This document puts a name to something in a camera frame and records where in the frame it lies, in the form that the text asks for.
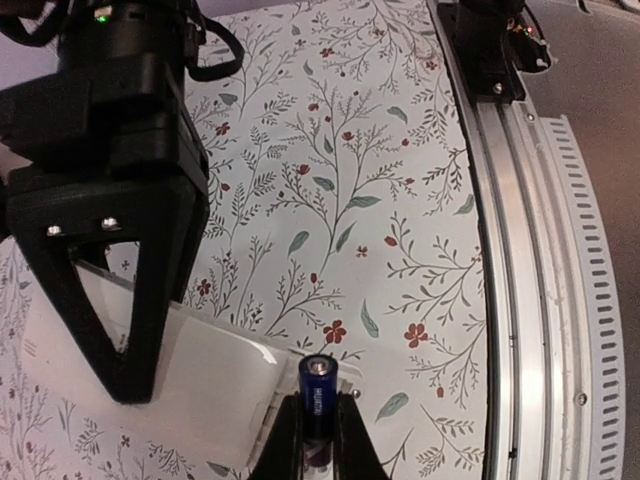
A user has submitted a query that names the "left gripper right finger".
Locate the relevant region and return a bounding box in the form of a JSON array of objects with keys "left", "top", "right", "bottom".
[{"left": 333, "top": 393, "right": 388, "bottom": 480}]

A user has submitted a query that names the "perforated white cable duct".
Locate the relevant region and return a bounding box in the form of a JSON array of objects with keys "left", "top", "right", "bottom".
[{"left": 541, "top": 116, "right": 626, "bottom": 479}]

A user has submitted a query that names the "front aluminium rail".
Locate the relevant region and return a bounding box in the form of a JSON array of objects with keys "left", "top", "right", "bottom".
[{"left": 431, "top": 1, "right": 592, "bottom": 479}]

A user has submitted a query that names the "floral table mat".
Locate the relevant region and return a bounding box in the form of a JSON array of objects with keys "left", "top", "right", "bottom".
[{"left": 0, "top": 0, "right": 489, "bottom": 480}]

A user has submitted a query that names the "blue battery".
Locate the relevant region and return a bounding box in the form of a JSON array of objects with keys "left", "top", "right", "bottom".
[{"left": 299, "top": 354, "right": 338, "bottom": 473}]

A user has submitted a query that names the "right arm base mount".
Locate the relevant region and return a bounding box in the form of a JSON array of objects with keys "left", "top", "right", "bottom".
[{"left": 437, "top": 1, "right": 552, "bottom": 104}]

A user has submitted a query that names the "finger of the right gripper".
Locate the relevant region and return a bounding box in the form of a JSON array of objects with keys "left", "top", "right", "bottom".
[{"left": 6, "top": 177, "right": 205, "bottom": 404}]

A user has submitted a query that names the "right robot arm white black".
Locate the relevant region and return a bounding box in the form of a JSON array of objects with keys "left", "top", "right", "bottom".
[{"left": 1, "top": 1, "right": 209, "bottom": 404}]

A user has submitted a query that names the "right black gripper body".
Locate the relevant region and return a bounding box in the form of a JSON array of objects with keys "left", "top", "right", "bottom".
[{"left": 1, "top": 51, "right": 208, "bottom": 196}]

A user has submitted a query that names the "white remote control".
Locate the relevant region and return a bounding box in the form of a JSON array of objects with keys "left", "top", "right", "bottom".
[{"left": 19, "top": 249, "right": 364, "bottom": 466}]

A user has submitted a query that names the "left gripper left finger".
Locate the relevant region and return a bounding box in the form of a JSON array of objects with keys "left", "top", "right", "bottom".
[{"left": 249, "top": 393, "right": 304, "bottom": 480}]

